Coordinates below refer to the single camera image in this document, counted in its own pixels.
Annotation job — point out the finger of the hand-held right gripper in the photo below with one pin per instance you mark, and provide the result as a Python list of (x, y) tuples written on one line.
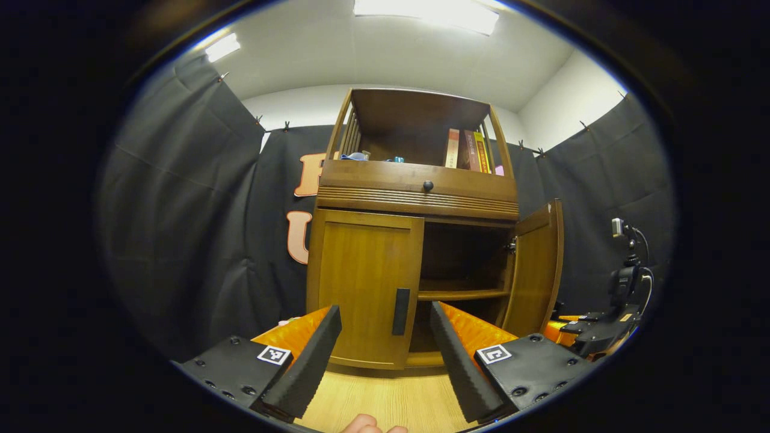
[(562, 335), (580, 317)]

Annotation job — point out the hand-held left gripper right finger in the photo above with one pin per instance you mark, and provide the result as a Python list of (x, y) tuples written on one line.
[(460, 367)]

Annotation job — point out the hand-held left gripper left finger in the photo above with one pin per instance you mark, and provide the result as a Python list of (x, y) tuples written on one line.
[(304, 367)]

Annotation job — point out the wooden cabinet door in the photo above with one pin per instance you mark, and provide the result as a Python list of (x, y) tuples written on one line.
[(361, 276), (535, 270)]

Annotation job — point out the wooden double-door shoe cabinet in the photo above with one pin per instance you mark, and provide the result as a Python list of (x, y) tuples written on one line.
[(415, 201)]

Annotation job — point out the wooden cabinet drawer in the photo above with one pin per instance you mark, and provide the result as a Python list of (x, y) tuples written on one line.
[(373, 180)]

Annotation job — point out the wooden inner shelf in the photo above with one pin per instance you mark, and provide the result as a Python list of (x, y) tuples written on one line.
[(463, 294)]

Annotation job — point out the yellow book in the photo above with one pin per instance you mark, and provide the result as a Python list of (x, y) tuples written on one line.
[(482, 153)]

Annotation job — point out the brown book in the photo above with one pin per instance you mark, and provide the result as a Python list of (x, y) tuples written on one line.
[(469, 150)]

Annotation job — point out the red beige book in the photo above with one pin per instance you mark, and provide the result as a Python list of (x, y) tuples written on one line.
[(452, 147)]

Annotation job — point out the blue cloth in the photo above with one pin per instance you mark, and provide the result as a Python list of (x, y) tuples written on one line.
[(355, 156)]

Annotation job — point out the small ceiling light panel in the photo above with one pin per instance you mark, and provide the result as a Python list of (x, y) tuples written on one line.
[(222, 47)]

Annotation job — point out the large ceiling light panel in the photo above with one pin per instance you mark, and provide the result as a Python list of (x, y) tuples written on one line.
[(427, 12)]

